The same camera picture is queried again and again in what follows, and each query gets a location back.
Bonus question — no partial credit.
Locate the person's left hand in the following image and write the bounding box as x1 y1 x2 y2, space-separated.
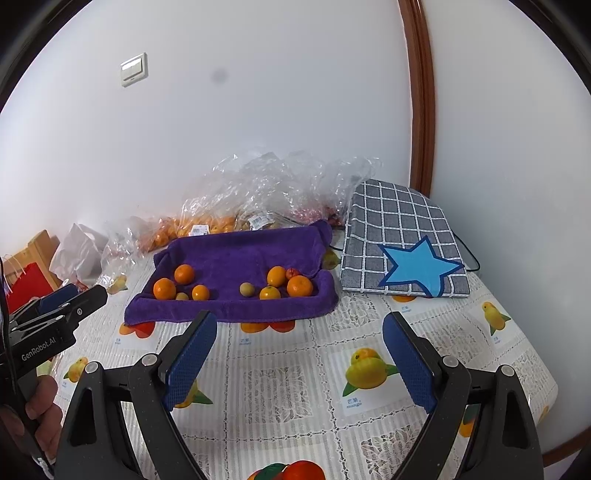
25 377 64 435

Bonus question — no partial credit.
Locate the fruit-print white tablecloth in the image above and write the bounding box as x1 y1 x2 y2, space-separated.
37 231 559 480

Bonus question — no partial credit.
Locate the brown wooden door frame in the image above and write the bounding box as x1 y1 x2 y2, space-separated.
397 0 437 197

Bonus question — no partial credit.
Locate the purple towel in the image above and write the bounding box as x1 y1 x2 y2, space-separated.
124 219 340 326

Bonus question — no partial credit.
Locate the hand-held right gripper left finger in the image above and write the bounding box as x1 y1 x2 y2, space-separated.
54 310 219 480

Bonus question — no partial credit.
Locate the pile of bagged red fruits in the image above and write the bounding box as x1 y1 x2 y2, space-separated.
291 205 345 228

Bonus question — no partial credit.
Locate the white light switch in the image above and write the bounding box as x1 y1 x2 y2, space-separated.
120 52 149 88

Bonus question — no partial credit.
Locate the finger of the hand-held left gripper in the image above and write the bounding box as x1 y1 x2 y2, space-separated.
9 285 108 337
9 283 80 325

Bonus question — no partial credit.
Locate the grey checked cushion blue star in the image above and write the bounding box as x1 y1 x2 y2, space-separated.
340 179 471 298

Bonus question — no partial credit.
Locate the pile of bagged oranges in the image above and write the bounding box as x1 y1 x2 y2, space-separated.
139 213 243 254

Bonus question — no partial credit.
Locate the white plastic bag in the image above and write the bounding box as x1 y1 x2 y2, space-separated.
48 223 109 282

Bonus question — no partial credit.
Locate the red paper bag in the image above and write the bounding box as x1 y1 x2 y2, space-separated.
2 254 58 315

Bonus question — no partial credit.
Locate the black cable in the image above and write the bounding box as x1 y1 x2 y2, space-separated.
455 233 481 273

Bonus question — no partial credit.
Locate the cardboard box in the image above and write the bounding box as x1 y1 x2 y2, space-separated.
11 229 61 278

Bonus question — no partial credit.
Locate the large orange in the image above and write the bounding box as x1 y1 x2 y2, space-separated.
287 275 314 298

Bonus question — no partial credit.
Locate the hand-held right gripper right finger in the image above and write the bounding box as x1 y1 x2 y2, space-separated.
382 311 546 480

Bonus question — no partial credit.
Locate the brown wooden baseboard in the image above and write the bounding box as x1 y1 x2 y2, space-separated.
542 427 591 468

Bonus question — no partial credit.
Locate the clear plastic bag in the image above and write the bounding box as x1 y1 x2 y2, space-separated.
291 154 384 228
178 154 259 241
99 215 153 288
240 148 324 227

